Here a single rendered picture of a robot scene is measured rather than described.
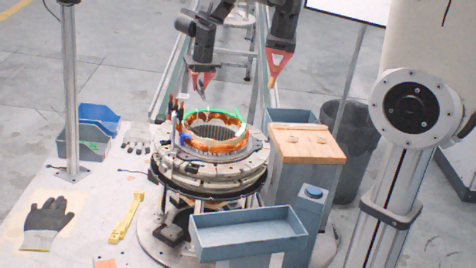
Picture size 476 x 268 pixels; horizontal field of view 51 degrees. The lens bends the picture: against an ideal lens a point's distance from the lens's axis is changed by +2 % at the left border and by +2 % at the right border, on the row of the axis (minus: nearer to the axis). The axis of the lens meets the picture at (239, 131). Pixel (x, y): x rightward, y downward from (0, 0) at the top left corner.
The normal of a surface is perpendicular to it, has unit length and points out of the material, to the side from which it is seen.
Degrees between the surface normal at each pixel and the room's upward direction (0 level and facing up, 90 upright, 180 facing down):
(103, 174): 0
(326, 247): 0
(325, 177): 90
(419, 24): 109
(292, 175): 90
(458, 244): 0
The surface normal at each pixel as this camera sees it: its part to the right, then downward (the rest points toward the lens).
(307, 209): -0.36, 0.40
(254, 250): 0.31, 0.50
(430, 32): -0.62, 0.58
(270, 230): 0.14, -0.87
